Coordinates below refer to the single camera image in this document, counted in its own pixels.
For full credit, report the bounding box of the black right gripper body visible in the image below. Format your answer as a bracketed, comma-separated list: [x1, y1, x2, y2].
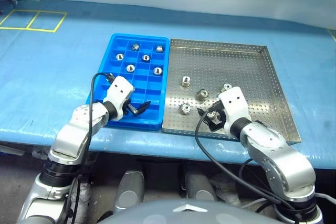
[208, 101, 228, 130]

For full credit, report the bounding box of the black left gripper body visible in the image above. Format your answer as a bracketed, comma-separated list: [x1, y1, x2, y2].
[122, 98, 132, 116]

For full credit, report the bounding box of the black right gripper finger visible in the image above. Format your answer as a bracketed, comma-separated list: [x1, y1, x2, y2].
[196, 106, 211, 120]
[209, 119, 224, 133]

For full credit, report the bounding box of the blue compartment tray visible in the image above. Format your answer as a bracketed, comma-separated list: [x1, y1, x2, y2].
[86, 33, 170, 132]

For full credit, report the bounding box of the perforated metal tray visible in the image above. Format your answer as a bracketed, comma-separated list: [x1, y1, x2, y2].
[161, 38, 302, 145]

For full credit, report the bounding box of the grey rounded shape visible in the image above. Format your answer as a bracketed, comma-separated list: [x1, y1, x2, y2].
[185, 171, 218, 202]
[113, 170, 145, 213]

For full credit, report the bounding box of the grey robot torso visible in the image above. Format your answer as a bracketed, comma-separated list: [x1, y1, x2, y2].
[101, 199, 292, 224]

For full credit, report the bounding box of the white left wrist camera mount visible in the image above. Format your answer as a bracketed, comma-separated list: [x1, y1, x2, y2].
[102, 76, 135, 122]

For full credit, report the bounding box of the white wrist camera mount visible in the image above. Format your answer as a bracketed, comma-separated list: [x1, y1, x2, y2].
[218, 87, 252, 138]
[102, 76, 135, 122]

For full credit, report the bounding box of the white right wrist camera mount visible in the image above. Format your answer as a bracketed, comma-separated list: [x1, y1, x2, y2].
[218, 87, 252, 138]

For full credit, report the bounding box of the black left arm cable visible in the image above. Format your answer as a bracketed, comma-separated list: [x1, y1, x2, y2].
[67, 72, 115, 224]

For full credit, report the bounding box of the white cable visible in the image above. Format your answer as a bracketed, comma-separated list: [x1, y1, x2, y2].
[314, 193, 336, 205]

